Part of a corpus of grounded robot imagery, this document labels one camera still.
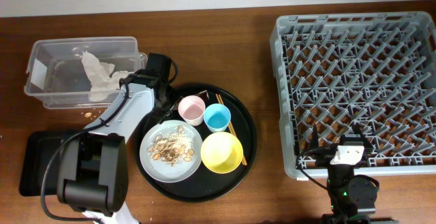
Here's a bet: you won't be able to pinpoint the blue cup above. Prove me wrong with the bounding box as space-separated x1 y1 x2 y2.
203 103 231 133

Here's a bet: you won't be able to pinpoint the white tissue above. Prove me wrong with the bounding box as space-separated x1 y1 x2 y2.
81 51 131 101

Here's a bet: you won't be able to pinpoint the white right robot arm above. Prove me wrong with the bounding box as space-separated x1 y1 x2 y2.
304 125 398 224

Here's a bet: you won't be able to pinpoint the wooden chopstick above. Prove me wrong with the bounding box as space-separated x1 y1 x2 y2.
217 93 249 166
216 94 247 166

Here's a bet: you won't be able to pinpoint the pink cup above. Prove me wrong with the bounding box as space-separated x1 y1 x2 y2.
177 95 206 126

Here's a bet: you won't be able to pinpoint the grey plate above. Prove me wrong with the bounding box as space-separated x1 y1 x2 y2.
139 120 203 183

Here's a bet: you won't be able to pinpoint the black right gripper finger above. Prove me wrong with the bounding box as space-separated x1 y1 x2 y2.
309 125 320 148
352 123 366 139

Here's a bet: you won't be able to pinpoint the grey dishwasher rack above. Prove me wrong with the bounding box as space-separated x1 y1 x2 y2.
270 12 435 180

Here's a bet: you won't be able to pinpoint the round black serving tray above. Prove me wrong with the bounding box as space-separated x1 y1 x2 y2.
131 83 257 202

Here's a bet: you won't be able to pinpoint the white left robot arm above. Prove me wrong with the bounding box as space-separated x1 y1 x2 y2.
47 53 178 223

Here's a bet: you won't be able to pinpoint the food scraps on plate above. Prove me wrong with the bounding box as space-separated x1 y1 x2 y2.
148 125 195 167

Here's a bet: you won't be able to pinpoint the clear plastic waste bin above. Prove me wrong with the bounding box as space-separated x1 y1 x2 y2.
25 37 148 109

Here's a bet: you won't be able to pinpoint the gold snack wrapper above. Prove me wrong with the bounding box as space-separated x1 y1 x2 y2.
196 90 209 103

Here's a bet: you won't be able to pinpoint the yellow bowl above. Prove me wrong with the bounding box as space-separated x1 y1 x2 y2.
200 132 243 174

